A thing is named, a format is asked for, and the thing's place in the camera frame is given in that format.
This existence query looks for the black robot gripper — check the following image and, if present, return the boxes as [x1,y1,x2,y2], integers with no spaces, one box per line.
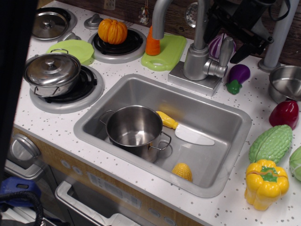
[204,0,274,64]

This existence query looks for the silver faucet lever handle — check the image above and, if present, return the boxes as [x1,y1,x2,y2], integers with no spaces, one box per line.
[203,37,234,78]

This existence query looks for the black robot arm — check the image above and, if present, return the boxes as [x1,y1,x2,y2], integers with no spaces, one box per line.
[204,0,275,64]

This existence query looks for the purple toy onion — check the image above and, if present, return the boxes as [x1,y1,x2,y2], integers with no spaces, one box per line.
[208,33,228,60]

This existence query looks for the purple toy eggplant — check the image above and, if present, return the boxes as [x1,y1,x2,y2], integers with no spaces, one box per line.
[226,64,251,95]

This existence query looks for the clear crystal knob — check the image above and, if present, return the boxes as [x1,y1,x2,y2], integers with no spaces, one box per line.
[184,2,198,27]

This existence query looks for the silver toy faucet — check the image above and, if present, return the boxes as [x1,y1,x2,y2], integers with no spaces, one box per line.
[151,0,235,97]

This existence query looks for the green cutting board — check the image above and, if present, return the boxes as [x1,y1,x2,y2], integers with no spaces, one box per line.
[141,33,187,72]

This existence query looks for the grey support pole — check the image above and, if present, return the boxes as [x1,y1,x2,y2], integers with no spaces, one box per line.
[258,0,299,73]

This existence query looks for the steel pot at right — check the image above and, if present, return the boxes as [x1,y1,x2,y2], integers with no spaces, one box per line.
[269,65,301,104]

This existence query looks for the orange toy carrot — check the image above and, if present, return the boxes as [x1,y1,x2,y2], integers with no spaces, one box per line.
[145,26,160,56]

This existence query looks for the red toy pepper half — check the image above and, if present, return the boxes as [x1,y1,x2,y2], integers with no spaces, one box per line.
[269,100,299,130]

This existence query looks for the back right stove burner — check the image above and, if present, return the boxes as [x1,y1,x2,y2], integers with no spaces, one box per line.
[88,28,146,64]

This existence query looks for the stove burner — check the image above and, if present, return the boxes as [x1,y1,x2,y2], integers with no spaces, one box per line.
[30,66,104,114]
[88,28,146,64]
[30,7,78,41]

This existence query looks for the green toy bitter gourd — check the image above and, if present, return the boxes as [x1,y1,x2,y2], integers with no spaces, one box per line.
[248,125,293,164]

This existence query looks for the orange toy pumpkin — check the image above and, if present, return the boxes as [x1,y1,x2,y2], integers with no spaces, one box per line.
[98,18,128,45]

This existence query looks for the steel pot in sink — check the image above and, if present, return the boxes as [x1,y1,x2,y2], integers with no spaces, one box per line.
[99,105,172,162]

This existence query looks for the green toy cabbage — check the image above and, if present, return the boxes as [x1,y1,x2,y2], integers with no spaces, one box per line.
[289,147,301,181]

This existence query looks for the grey stove knob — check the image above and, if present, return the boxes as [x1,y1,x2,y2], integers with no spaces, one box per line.
[84,14,103,30]
[57,32,81,42]

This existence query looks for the yellow toy corn piece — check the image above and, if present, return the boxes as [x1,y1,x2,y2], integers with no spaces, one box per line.
[172,163,192,182]

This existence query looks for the green toy plate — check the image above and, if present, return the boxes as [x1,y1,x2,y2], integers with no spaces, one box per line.
[46,40,94,65]

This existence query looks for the yellow toy bell pepper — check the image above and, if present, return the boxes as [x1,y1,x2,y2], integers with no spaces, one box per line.
[245,159,289,211]

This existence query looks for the front stove burner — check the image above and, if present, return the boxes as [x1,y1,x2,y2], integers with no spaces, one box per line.
[30,66,104,114]

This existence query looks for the back left stove burner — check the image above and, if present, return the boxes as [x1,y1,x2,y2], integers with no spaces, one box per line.
[30,7,78,41]

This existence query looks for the lidded steel pot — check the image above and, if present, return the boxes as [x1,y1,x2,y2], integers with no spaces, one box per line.
[23,52,81,97]

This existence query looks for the steel lid on burner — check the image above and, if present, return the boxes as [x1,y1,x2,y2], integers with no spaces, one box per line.
[32,10,69,40]

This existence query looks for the silver oven knob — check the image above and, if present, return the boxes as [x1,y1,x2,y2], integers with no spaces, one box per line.
[9,133,41,161]

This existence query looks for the blue clamp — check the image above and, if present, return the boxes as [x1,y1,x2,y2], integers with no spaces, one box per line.
[0,177,41,207]

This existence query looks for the yellow handled toy knife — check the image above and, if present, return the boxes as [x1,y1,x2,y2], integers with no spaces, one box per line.
[156,111,215,146]

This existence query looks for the dark foreground post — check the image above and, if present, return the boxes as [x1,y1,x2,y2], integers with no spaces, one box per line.
[0,0,38,175]

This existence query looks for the oven door handle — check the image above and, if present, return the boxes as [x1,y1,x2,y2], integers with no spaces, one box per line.
[55,181,148,226]

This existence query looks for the black braided cable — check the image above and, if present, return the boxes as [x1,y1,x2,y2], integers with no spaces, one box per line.
[0,190,45,226]

